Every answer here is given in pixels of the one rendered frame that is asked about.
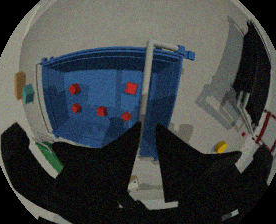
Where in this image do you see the blue plastic tray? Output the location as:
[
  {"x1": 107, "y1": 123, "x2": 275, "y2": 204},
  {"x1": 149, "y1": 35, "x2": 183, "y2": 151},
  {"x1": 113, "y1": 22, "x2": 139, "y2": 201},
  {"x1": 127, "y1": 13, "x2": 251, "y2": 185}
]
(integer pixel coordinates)
[{"x1": 41, "y1": 45, "x2": 195, "y2": 161}]

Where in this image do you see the small teal cube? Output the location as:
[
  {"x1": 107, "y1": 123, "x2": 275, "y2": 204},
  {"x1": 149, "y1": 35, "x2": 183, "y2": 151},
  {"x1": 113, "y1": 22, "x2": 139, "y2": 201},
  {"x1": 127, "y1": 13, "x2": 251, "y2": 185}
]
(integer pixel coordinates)
[{"x1": 22, "y1": 83, "x2": 34, "y2": 104}]

